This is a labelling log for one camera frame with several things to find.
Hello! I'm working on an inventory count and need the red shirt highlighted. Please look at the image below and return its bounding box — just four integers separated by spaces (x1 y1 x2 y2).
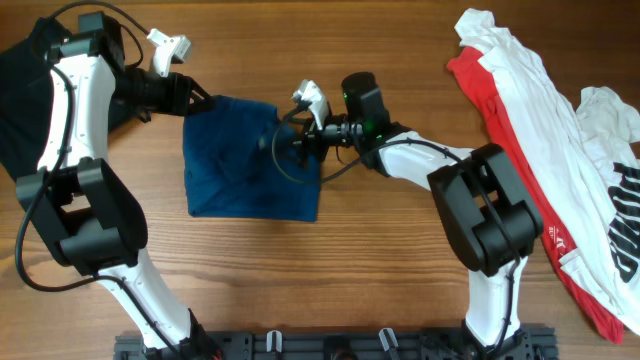
447 47 624 344

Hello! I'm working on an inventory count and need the blue polo shirt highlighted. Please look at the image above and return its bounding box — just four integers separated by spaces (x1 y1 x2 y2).
183 95 320 222

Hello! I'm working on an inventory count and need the black folded garment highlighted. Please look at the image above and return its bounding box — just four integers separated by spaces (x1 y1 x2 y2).
1 21 70 179

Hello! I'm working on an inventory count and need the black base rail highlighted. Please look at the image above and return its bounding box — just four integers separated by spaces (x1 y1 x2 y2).
113 325 559 360

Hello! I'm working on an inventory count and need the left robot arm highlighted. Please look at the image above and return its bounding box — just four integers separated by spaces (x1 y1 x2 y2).
16 3 222 359

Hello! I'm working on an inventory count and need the white printed shirt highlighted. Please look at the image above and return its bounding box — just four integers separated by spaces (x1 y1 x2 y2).
576 87 639 283

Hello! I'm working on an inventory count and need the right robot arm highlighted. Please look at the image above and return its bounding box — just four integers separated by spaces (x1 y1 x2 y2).
285 72 543 359

